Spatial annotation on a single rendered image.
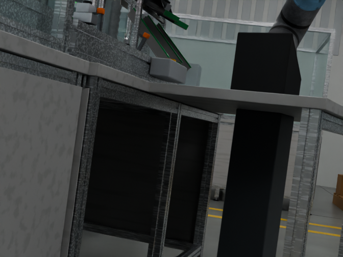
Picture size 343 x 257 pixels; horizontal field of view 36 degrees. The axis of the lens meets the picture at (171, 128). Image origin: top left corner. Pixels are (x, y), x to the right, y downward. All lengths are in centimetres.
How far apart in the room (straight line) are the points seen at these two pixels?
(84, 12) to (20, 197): 81
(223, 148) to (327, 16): 546
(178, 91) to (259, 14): 916
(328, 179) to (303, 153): 913
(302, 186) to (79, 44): 66
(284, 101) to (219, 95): 18
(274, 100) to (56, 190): 60
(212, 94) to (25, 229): 64
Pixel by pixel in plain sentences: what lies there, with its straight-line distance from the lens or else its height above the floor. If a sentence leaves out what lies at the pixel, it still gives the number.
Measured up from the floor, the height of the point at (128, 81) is 84.
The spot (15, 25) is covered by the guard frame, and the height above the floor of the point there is 88.
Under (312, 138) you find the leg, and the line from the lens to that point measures 137.
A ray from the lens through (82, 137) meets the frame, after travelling 122.
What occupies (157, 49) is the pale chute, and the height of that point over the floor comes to 105.
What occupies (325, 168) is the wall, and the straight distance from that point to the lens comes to 1048.
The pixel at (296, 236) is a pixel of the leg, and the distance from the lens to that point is 139.
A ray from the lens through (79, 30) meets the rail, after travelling 131.
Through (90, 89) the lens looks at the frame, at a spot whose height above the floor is 80.
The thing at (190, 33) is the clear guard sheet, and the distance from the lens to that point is 595.
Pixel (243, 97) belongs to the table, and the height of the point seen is 84.
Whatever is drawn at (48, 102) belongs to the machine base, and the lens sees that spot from 108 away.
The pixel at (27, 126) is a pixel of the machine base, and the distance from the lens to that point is 103.
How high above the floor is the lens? 74
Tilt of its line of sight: level
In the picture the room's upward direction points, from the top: 8 degrees clockwise
